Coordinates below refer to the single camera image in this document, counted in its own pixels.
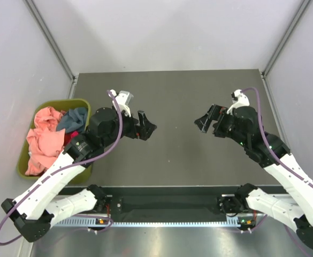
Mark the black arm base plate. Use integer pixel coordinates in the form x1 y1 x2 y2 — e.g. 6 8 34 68
103 195 251 215

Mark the left aluminium corner post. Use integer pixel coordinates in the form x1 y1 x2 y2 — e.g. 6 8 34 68
22 0 78 82

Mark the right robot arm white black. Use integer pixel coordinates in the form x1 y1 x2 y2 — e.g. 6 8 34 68
194 104 313 250

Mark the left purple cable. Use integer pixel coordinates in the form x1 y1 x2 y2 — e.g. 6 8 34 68
0 90 124 246

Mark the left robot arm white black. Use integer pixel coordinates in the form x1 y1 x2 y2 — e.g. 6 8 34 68
1 108 157 243

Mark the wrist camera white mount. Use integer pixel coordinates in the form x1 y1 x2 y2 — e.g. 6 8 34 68
227 89 250 115
109 89 134 117

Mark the right aluminium corner post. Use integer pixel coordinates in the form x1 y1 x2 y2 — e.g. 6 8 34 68
261 0 312 79

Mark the red t shirt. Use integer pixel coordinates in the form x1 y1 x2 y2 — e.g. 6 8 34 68
63 131 79 147

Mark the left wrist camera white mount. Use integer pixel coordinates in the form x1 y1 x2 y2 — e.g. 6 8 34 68
109 89 134 117

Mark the olive green plastic bin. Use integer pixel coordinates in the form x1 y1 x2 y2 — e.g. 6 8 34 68
16 98 94 185

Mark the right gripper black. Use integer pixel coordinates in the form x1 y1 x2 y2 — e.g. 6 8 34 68
194 104 248 147

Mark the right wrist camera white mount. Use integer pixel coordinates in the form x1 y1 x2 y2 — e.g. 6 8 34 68
227 89 250 115

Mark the aluminium corner post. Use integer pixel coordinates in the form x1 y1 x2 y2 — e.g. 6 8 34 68
22 0 78 82
261 0 312 79

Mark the grey blue t shirt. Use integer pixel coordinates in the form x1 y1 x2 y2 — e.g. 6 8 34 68
56 107 88 134

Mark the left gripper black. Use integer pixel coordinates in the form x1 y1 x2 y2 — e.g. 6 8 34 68
102 107 156 148

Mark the slotted grey cable duct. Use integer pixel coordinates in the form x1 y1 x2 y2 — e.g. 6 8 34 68
54 216 256 228

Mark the salmon pink t shirt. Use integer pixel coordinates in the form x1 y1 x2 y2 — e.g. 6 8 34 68
25 107 65 176

